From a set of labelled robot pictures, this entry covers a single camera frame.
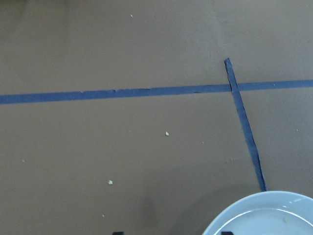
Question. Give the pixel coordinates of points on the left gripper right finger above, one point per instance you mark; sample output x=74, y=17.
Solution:
x=226, y=233

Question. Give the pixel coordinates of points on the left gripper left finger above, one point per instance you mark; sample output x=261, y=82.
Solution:
x=118, y=233

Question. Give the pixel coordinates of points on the light blue plate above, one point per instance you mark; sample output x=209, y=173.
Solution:
x=266, y=213

